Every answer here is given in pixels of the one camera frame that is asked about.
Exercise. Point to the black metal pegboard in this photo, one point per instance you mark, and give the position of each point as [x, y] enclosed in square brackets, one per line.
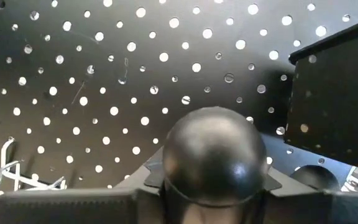
[104, 77]

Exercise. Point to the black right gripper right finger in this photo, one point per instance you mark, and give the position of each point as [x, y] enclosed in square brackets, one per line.
[322, 208]

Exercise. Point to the black plastic pegboard bin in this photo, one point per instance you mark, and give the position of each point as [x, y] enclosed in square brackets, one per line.
[337, 102]

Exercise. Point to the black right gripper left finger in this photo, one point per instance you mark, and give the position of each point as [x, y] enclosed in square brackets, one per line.
[73, 207]

